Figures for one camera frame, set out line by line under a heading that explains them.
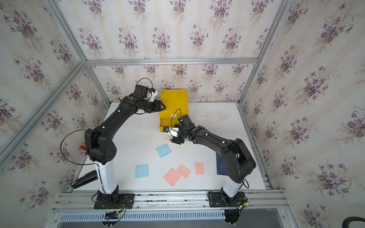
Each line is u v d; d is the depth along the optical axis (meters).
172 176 0.82
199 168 0.86
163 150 0.93
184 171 0.84
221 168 0.84
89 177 0.79
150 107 0.79
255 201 0.74
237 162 0.46
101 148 0.50
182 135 0.80
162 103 0.84
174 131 0.76
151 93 0.75
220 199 0.66
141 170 0.83
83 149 0.80
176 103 0.90
